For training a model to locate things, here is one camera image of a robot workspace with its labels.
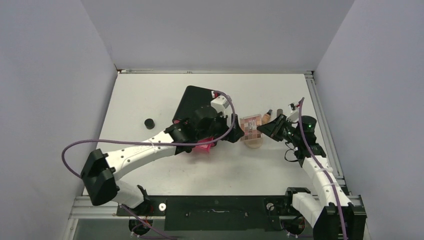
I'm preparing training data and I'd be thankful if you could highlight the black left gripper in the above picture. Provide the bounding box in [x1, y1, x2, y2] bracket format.
[196, 110, 243, 143]

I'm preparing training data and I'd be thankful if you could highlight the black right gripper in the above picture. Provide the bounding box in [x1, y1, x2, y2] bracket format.
[257, 113, 302, 145]

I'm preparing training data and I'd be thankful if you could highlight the tan concealer stick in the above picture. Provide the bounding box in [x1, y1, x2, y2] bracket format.
[261, 109, 273, 124]

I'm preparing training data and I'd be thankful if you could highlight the eyeshadow palette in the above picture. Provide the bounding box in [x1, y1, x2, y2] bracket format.
[239, 114, 262, 142]

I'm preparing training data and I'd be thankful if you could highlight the pink drawer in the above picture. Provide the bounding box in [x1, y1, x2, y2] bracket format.
[192, 137, 213, 154]

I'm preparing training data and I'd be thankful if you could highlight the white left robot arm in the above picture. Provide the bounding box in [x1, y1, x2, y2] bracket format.
[80, 106, 244, 215]

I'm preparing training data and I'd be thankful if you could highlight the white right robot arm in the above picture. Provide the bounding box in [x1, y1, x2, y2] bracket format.
[257, 114, 367, 240]

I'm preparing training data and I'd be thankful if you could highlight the tan foundation tube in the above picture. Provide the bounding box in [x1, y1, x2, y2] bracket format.
[276, 108, 284, 118]

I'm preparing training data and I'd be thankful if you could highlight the round beige powder puff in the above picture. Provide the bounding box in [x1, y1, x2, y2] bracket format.
[244, 138, 264, 149]

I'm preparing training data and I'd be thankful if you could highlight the small black round jar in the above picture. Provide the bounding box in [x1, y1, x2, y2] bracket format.
[144, 118, 156, 130]

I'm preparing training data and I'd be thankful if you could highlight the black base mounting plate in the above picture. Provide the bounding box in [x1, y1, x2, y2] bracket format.
[132, 195, 306, 232]

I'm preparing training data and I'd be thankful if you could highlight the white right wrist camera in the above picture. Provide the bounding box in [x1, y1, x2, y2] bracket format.
[287, 102, 300, 123]

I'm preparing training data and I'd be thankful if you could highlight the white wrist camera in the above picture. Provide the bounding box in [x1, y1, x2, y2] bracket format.
[210, 95, 230, 115]
[287, 102, 300, 123]

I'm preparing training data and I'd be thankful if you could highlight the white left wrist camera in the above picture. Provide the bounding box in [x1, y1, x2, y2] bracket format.
[210, 95, 230, 115]

